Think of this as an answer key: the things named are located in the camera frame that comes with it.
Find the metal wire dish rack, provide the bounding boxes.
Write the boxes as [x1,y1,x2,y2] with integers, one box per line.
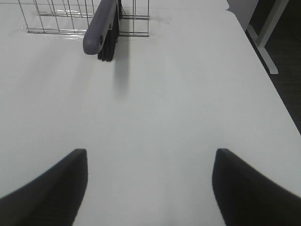
[17,0,150,37]

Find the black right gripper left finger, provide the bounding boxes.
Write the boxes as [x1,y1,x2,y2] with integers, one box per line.
[0,149,88,226]

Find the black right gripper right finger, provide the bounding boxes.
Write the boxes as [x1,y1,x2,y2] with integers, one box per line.
[212,148,301,226]

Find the white table leg frame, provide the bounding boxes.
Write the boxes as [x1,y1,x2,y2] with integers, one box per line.
[246,0,289,75]

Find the grey hand brush black bristles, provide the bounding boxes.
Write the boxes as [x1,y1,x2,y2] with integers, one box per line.
[83,0,122,62]

